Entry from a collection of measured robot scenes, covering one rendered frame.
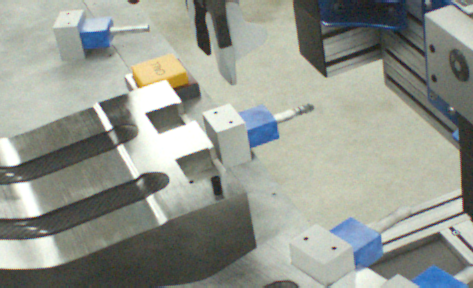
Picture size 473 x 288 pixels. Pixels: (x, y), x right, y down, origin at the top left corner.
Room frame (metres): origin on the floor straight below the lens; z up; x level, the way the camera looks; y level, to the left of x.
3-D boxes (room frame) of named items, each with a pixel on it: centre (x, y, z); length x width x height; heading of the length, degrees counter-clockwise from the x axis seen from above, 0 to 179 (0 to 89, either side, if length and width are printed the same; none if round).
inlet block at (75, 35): (1.42, 0.11, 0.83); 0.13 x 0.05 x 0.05; 77
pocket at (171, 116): (1.05, 0.04, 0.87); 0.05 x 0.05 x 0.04; 14
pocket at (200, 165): (0.95, 0.01, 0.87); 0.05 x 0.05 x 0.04; 14
